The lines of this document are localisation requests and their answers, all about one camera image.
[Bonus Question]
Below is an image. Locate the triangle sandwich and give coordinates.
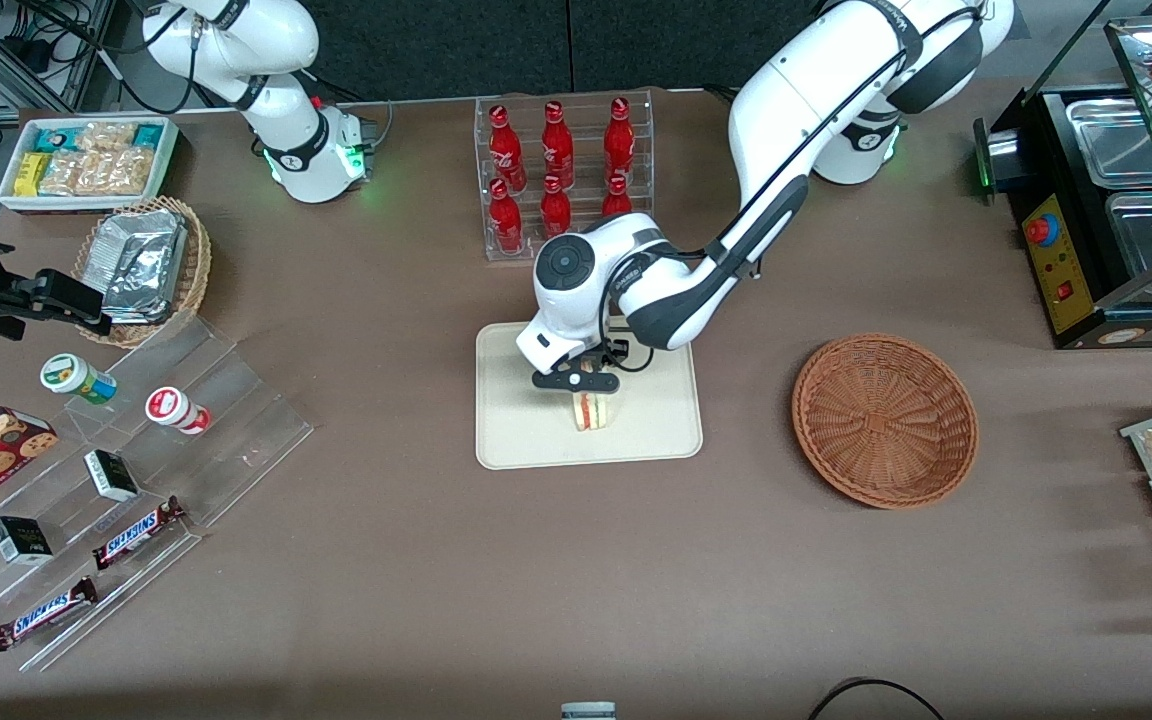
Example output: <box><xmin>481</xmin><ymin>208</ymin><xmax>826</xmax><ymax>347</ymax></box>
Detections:
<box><xmin>573</xmin><ymin>390</ymin><xmax>623</xmax><ymax>433</ymax></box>

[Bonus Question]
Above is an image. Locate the cream rectangular plastic tray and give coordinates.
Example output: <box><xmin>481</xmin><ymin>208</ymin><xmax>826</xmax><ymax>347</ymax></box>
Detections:
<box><xmin>476</xmin><ymin>320</ymin><xmax>704</xmax><ymax>471</ymax></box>

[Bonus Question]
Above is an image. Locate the small wicker basket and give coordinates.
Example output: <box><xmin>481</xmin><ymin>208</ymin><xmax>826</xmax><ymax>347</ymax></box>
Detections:
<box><xmin>73</xmin><ymin>196</ymin><xmax>213</xmax><ymax>349</ymax></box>

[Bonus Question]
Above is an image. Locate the large round wicker basket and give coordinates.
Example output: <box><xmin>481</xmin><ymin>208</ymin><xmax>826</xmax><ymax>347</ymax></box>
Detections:
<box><xmin>792</xmin><ymin>333</ymin><xmax>979</xmax><ymax>510</ymax></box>

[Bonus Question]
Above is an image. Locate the green sunflower-label cup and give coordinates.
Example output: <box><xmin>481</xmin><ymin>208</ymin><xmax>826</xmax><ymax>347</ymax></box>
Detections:
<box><xmin>40</xmin><ymin>354</ymin><xmax>119</xmax><ymax>405</ymax></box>

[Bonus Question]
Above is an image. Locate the silver foil packet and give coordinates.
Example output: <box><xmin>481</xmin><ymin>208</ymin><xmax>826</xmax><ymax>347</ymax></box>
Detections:
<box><xmin>88</xmin><ymin>210</ymin><xmax>188</xmax><ymax>324</ymax></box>

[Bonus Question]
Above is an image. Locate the yellow snack packet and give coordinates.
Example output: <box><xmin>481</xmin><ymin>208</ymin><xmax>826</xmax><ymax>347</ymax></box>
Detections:
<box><xmin>15</xmin><ymin>152</ymin><xmax>53</xmax><ymax>197</ymax></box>

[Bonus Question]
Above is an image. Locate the clear beige cracker bag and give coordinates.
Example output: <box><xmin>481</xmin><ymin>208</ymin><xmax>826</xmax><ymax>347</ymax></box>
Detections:
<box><xmin>40</xmin><ymin>122</ymin><xmax>155</xmax><ymax>197</ymax></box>

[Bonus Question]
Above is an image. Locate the red-lidded white cup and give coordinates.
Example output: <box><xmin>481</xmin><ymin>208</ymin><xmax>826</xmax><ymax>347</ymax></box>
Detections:
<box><xmin>145</xmin><ymin>387</ymin><xmax>211</xmax><ymax>435</ymax></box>

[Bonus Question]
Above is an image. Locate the white snack bin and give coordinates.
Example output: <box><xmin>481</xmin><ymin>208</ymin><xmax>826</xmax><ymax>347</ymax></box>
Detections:
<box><xmin>0</xmin><ymin>116</ymin><xmax>181</xmax><ymax>214</ymax></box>

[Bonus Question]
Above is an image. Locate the small black carton box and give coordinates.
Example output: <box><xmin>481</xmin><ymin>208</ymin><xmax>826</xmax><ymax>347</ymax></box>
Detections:
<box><xmin>0</xmin><ymin>516</ymin><xmax>54</xmax><ymax>566</ymax></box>
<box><xmin>84</xmin><ymin>450</ymin><xmax>140</xmax><ymax>503</ymax></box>

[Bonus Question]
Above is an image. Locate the clear acrylic stepped display shelf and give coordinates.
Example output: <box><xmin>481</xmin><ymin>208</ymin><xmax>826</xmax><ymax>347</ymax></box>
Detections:
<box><xmin>0</xmin><ymin>315</ymin><xmax>315</xmax><ymax>673</ymax></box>

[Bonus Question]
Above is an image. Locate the clear acrylic bottle rack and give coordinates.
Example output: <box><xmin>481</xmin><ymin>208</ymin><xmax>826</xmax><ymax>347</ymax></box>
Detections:
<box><xmin>474</xmin><ymin>90</ymin><xmax>655</xmax><ymax>263</ymax></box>

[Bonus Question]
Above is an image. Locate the Snickers chocolate bar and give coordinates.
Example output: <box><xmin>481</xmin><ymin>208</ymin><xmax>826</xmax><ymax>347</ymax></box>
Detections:
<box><xmin>0</xmin><ymin>577</ymin><xmax>99</xmax><ymax>652</ymax></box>
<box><xmin>93</xmin><ymin>497</ymin><xmax>186</xmax><ymax>571</ymax></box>

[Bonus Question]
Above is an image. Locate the black food warmer cabinet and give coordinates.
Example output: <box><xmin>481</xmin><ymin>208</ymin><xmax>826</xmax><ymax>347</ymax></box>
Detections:
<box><xmin>973</xmin><ymin>0</ymin><xmax>1152</xmax><ymax>350</ymax></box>

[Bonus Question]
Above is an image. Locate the black floor cable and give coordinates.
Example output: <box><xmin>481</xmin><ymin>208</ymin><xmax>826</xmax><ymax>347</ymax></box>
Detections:
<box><xmin>806</xmin><ymin>677</ymin><xmax>947</xmax><ymax>720</ymax></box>

